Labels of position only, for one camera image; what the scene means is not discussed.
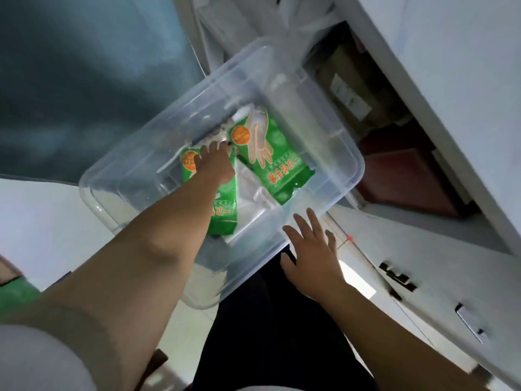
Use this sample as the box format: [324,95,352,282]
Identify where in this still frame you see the person's right forearm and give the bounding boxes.
[315,280,495,391]

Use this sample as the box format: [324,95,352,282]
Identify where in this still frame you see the brown cardboard box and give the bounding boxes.
[314,44,409,133]

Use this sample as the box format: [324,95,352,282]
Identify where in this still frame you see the dark red box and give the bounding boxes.
[355,121,478,219]

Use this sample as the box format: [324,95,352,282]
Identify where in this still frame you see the person's white sleeve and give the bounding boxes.
[0,321,98,391]

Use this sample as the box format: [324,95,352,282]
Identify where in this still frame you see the green glove packet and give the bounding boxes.
[180,144,240,237]
[227,109,316,206]

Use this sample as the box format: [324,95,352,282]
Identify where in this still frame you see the black door latch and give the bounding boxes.
[379,262,418,301]

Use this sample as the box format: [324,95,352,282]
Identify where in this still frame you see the person's right hand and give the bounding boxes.
[280,208,348,302]

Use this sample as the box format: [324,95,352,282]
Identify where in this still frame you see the person's left forearm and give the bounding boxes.
[114,177,237,277]

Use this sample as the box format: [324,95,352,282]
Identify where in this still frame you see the person's left hand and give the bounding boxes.
[193,141,237,187]

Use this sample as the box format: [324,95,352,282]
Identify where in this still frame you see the clear plastic storage bin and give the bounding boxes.
[78,36,366,310]

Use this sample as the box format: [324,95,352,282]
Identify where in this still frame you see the silver door handle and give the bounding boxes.
[455,303,488,345]

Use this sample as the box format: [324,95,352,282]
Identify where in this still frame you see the white plastic bag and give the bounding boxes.
[222,158,287,245]

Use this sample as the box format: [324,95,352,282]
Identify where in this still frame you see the green package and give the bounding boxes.
[0,276,42,319]

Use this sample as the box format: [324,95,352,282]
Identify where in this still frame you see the white cabinet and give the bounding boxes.
[179,0,521,257]

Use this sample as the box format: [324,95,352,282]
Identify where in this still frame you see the person's black trousers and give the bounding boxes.
[190,246,380,391]

